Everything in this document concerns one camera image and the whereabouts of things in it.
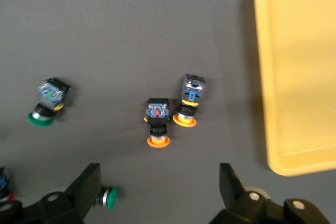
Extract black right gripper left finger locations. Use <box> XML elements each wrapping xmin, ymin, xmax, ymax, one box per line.
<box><xmin>0</xmin><ymin>163</ymin><xmax>103</xmax><ymax>224</ymax></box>

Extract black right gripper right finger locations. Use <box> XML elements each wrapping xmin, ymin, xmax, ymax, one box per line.
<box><xmin>209</xmin><ymin>163</ymin><xmax>332</xmax><ymax>224</ymax></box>

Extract yellow push button red mark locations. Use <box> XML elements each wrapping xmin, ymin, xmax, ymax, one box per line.
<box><xmin>143</xmin><ymin>97</ymin><xmax>171</xmax><ymax>148</ymax></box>

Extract yellow plastic tray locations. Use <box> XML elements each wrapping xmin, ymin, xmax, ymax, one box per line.
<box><xmin>254</xmin><ymin>0</ymin><xmax>336</xmax><ymax>177</ymax></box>

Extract yellow push button blue clip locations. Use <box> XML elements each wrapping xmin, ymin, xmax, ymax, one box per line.
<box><xmin>172</xmin><ymin>73</ymin><xmax>206</xmax><ymax>128</ymax></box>

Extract green push button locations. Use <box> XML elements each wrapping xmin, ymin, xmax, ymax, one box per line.
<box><xmin>26</xmin><ymin>77</ymin><xmax>72</xmax><ymax>127</ymax></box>
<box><xmin>94</xmin><ymin>186</ymin><xmax>118</xmax><ymax>211</ymax></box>

